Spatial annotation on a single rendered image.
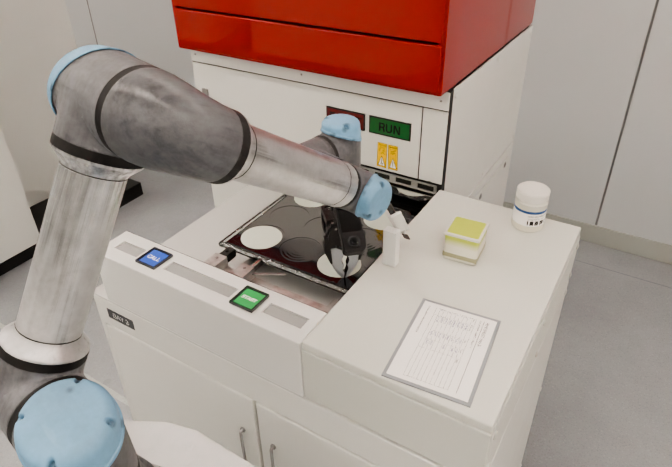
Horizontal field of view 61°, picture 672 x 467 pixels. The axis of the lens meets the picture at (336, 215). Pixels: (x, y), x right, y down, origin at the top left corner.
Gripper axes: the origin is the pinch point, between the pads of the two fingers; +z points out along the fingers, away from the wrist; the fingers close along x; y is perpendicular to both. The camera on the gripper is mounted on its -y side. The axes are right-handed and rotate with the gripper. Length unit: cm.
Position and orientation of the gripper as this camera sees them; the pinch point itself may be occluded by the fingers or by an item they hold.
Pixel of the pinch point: (345, 274)
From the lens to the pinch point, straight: 124.4
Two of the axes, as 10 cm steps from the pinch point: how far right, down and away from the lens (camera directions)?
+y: -2.2, -5.2, 8.3
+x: -9.7, 1.3, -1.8
